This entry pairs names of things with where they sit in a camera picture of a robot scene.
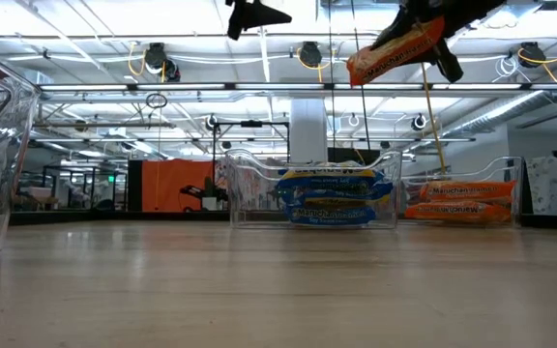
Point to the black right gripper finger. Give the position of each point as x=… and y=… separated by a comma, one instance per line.
x=445, y=63
x=394, y=29

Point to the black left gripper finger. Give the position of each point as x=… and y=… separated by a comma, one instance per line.
x=235, y=21
x=264, y=14

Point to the orange Maruchan ramen packet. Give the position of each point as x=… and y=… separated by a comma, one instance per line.
x=394, y=53
x=467, y=190
x=457, y=211

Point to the black background robot arm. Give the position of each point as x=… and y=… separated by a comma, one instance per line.
x=201, y=191

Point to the long ceiling light strip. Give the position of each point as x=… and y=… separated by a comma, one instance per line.
x=404, y=139
x=477, y=86

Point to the white patterned cloth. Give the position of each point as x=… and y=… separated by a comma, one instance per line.
x=554, y=186

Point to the orange partition panel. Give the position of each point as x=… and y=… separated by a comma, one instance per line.
x=177, y=186

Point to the background workstation frames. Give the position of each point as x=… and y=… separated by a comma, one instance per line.
x=85, y=188

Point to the silver ventilation duct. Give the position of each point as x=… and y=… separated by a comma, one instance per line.
x=501, y=111

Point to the black aluminium rig frame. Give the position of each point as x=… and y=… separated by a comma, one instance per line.
x=114, y=217

